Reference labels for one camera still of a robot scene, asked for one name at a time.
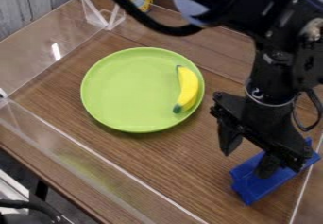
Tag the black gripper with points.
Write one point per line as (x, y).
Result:
(265, 126)

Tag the blue plastic block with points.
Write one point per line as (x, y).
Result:
(252, 188)

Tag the yellow toy banana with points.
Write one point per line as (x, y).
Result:
(188, 83)

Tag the clear acrylic front wall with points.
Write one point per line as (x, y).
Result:
(101, 188)

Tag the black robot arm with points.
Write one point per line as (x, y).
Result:
(285, 28)

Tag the green plate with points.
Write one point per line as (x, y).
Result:
(129, 90)

